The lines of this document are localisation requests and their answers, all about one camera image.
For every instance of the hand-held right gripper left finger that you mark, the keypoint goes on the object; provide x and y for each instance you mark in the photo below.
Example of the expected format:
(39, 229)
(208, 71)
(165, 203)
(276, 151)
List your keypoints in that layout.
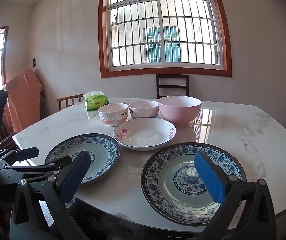
(74, 180)

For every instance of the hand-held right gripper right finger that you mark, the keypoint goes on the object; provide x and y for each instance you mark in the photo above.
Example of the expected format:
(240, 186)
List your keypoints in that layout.
(211, 180)

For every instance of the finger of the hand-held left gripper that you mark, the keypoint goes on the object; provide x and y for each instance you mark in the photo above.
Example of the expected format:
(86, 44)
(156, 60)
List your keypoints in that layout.
(23, 154)
(45, 167)

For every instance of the large blue patterned plate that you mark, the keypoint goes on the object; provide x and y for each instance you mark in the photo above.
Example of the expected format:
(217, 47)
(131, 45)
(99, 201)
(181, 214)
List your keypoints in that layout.
(172, 185)

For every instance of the small blue patterned plate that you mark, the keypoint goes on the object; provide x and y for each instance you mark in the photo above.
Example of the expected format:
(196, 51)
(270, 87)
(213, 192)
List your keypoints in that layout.
(103, 150)

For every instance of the white bowl with rabbit print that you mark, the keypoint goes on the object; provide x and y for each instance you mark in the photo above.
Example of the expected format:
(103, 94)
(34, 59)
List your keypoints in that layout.
(113, 116)

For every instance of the pink bowl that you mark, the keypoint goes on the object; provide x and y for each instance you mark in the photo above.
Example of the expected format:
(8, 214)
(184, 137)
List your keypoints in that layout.
(179, 112)

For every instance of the white pink floral plate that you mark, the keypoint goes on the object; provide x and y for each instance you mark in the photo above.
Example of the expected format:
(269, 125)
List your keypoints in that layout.
(145, 136)

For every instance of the small white bowl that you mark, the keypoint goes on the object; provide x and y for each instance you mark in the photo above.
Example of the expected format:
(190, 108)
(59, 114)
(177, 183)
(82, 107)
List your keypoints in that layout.
(144, 110)

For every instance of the brown chair under cloth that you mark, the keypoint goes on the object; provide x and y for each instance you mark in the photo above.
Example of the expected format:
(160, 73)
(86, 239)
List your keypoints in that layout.
(5, 142)

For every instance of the light wooden chair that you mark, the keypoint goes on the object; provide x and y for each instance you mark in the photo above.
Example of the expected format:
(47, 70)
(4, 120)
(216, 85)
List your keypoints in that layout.
(69, 98)

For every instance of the green tissue pack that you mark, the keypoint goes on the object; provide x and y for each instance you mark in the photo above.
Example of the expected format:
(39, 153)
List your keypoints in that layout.
(96, 101)

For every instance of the dark wooden chair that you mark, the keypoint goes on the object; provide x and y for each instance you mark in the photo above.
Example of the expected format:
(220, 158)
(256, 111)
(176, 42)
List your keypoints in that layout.
(172, 78)

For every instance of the wall switch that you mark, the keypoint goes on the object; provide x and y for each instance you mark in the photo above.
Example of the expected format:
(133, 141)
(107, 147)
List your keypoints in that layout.
(34, 62)

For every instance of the barred window with brown frame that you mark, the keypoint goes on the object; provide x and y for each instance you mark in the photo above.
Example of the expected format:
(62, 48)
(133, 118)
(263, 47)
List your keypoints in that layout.
(163, 71)

